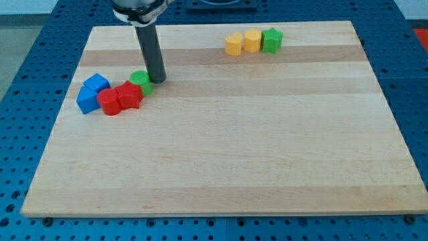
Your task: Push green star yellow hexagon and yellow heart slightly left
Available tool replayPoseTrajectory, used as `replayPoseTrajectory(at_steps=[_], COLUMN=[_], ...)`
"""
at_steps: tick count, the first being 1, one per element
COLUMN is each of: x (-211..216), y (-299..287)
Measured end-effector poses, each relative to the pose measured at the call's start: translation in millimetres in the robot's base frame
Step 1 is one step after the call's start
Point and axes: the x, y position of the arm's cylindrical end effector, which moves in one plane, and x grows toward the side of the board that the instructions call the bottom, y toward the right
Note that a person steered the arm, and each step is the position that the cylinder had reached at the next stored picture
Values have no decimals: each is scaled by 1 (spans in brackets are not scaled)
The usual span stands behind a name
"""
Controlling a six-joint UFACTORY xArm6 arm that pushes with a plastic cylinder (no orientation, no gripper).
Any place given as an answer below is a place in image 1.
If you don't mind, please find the yellow heart block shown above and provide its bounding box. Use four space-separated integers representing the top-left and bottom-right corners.
225 32 243 56

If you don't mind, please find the blue cube block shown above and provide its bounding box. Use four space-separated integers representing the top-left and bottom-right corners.
84 74 110 93

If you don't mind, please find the green star block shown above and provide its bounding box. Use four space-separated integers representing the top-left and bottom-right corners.
261 27 284 54

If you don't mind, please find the red cylinder block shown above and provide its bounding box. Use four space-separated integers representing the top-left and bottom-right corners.
97 88 122 116

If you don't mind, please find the wooden board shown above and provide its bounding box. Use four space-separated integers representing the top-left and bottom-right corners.
21 21 427 218

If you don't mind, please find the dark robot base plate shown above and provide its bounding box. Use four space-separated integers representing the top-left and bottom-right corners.
186 0 260 13

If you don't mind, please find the green cylinder block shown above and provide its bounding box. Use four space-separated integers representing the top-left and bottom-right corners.
129 70 152 96

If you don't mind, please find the red star block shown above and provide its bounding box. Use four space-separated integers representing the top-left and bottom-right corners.
115 80 144 110

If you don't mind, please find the blue pentagon block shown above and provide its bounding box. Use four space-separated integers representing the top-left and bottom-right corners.
76 86 100 114

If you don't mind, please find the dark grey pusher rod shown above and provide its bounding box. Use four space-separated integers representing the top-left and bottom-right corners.
135 23 167 84

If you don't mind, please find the yellow hexagon block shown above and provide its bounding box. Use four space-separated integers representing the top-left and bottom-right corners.
244 29 261 53

